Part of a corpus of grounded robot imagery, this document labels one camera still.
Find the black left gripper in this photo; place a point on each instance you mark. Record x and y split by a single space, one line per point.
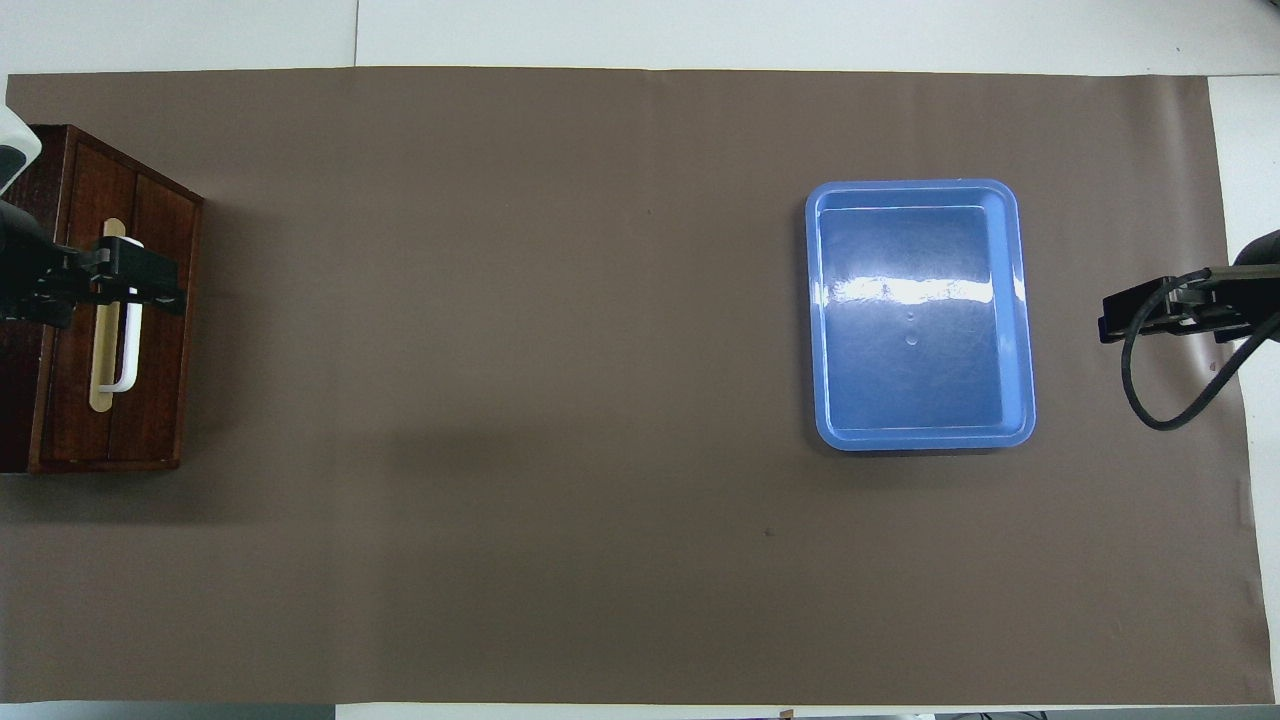
35 280

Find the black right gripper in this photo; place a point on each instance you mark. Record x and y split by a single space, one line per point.
1250 295

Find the blue plastic tray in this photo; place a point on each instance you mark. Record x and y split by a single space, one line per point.
915 380

